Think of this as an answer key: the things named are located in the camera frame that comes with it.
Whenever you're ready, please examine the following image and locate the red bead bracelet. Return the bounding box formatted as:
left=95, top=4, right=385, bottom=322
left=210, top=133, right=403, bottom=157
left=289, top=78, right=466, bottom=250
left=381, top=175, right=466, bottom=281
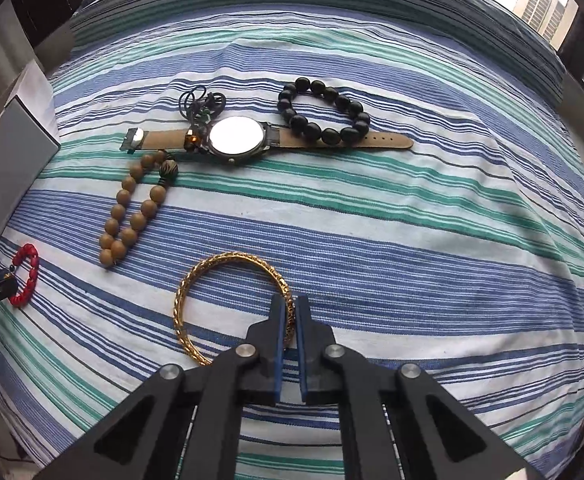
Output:
left=8, top=242, right=40, bottom=309

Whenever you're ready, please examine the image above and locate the brown wooden bead bracelet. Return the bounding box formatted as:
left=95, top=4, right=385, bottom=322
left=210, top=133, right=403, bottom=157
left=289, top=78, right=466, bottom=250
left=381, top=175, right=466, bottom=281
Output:
left=98, top=148, right=180, bottom=267

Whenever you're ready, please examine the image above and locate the gold braided bangle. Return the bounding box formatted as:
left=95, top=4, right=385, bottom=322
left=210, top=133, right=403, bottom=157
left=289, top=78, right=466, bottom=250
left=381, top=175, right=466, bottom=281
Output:
left=172, top=250, right=297, bottom=366

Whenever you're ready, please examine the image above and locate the black bead bracelet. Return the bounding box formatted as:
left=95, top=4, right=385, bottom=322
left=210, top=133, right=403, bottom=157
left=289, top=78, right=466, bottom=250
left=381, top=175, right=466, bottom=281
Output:
left=275, top=76, right=372, bottom=148

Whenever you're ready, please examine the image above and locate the long white cardboard box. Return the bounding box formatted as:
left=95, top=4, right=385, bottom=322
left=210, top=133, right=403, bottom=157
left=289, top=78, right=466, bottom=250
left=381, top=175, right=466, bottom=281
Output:
left=0, top=60, right=60, bottom=236

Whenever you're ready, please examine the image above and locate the striped blue green bedsheet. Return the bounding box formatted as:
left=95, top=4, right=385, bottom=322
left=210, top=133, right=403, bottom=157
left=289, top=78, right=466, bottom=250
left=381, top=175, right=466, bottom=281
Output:
left=0, top=0, right=584, bottom=479

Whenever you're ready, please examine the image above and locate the tan leather strap wristwatch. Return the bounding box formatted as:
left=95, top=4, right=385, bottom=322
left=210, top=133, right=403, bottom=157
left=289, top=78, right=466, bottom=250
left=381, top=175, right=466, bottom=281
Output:
left=120, top=116, right=413, bottom=162

